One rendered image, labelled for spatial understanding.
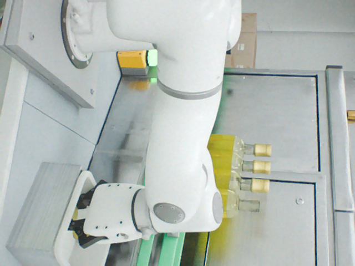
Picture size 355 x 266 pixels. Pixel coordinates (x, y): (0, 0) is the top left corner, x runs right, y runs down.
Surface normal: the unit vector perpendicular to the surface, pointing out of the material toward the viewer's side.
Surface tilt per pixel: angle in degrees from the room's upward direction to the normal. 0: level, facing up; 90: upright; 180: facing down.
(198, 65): 69
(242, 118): 90
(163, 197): 99
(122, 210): 105
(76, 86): 3
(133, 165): 90
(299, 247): 91
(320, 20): 90
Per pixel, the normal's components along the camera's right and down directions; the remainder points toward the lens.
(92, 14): -0.18, -0.29
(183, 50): -0.28, 0.60
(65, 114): 0.98, 0.06
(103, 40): -0.13, 0.74
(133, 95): -0.12, -0.64
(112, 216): -0.39, -0.52
